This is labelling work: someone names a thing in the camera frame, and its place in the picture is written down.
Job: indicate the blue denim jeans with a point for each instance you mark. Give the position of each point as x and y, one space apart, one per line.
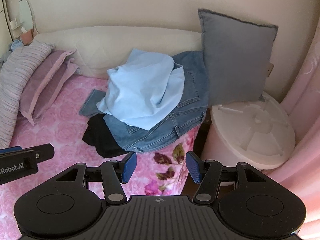
189 113

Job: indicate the striped grey duvet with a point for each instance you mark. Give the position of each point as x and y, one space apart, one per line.
15 73

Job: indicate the light blue shirt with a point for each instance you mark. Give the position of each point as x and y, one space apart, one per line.
144 90

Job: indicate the oval white mirror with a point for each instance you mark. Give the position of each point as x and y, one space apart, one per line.
26 16

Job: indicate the pink box on shelf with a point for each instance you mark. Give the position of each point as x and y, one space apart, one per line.
27 37

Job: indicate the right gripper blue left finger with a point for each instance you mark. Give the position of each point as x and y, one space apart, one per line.
114 174

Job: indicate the black garment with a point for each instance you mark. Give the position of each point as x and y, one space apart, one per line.
98 135

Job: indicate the grey square cushion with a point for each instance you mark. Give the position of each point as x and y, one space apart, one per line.
236 54

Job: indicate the pink rose blanket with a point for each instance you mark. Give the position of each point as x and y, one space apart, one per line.
157 173

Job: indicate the pink curtain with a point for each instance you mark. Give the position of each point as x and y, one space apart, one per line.
300 174

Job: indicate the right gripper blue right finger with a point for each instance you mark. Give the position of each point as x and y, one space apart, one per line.
205 173

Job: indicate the cream padded headboard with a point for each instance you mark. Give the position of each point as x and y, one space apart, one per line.
100 48

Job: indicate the white foam round stool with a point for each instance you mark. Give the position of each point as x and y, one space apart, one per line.
258 133

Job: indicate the purple pillow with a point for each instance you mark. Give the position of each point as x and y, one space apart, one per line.
45 84

